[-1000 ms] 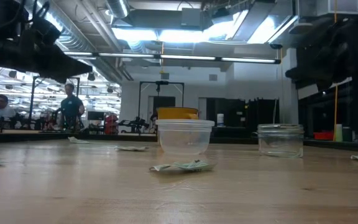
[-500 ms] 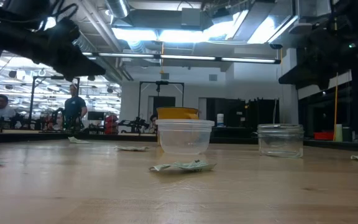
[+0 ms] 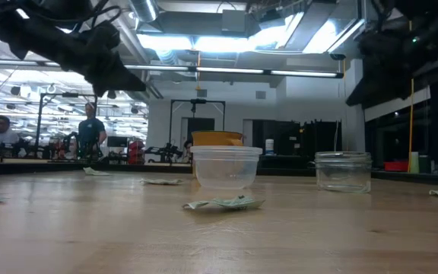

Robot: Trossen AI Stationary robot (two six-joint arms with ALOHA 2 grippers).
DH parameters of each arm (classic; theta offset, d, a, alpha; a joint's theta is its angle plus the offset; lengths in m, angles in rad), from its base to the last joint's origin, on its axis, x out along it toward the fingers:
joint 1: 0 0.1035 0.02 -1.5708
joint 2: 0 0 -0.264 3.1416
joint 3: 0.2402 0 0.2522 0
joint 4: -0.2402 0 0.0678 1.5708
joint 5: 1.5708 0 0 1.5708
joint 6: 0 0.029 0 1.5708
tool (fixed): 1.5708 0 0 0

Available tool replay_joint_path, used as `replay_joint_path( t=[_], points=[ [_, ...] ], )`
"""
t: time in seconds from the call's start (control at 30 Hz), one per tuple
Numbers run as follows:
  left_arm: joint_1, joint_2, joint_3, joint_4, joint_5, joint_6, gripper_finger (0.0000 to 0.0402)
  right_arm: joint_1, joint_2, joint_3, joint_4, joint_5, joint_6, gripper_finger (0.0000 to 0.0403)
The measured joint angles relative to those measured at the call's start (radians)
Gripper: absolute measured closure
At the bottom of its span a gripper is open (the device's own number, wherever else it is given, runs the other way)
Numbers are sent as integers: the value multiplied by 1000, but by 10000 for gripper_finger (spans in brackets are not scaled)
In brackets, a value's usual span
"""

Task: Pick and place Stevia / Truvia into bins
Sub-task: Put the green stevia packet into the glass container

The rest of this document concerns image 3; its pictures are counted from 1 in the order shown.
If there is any standing person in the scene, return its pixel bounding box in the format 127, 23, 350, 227
77, 101, 108, 159

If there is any black workstation stand frame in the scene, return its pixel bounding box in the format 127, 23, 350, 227
34, 92, 99, 159

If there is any red storage bin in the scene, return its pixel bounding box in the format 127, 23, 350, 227
383, 161, 410, 173

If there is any amber yellow mug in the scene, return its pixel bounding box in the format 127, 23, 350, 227
191, 130, 244, 148

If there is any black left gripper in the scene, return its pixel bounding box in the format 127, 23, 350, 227
53, 21, 147, 98

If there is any yellow hanging cable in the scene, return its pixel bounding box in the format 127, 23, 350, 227
407, 21, 415, 173

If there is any clear glass jar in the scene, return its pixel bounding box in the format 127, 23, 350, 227
313, 151, 373, 194

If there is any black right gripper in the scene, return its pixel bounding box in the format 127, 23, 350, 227
346, 14, 438, 107

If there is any person behind bowl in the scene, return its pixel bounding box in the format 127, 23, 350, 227
182, 139, 194, 161

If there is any black aluminium table frame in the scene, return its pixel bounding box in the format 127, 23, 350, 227
0, 159, 438, 188

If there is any long linear ceiling light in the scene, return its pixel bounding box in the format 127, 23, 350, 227
123, 65, 344, 80

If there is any clear plastic bowl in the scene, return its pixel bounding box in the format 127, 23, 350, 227
189, 145, 264, 190

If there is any pale green cup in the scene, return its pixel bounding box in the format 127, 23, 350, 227
408, 151, 421, 174

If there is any silver ceiling duct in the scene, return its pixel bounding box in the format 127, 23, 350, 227
129, 0, 160, 23

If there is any black camera gantry frame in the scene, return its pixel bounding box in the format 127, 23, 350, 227
169, 98, 227, 153

